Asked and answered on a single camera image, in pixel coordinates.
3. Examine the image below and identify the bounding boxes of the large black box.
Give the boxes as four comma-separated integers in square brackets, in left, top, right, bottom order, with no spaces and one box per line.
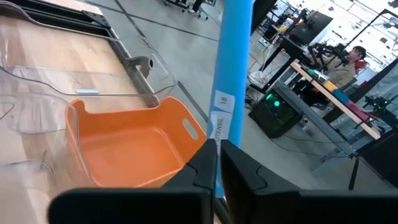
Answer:
[357,129,398,189]

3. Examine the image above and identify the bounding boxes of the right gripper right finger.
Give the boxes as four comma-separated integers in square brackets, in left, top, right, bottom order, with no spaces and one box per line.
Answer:
[221,139,398,224]

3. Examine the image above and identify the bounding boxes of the computer tower green lights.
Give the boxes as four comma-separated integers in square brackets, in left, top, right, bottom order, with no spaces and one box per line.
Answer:
[248,88,305,139]

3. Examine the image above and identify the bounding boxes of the grey metal table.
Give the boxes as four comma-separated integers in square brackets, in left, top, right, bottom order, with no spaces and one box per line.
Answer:
[273,80,358,158]

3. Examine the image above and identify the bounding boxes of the black panel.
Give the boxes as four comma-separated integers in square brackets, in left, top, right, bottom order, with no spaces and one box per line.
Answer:
[251,0,277,34]

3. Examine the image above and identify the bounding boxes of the long wooden top desk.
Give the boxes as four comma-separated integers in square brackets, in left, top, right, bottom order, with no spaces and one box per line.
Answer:
[290,61,382,141]

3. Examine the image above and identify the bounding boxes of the person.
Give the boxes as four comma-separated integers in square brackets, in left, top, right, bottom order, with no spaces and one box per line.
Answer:
[325,45,369,90]

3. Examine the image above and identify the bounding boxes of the orange plastic bin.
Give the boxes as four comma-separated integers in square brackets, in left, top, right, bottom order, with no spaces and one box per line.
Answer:
[64,95,208,189]

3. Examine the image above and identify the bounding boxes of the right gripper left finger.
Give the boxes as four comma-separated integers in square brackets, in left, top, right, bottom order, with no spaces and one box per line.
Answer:
[48,139,218,224]

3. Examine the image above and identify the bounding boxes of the black monitor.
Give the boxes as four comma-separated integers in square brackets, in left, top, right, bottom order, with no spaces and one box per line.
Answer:
[289,11,334,47]

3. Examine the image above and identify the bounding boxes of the black tripod leg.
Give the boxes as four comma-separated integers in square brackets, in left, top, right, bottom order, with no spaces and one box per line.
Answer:
[348,157,361,191]

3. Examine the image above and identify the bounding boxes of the blue silicone spoon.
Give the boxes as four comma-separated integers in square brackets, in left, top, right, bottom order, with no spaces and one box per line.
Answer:
[206,0,255,198]

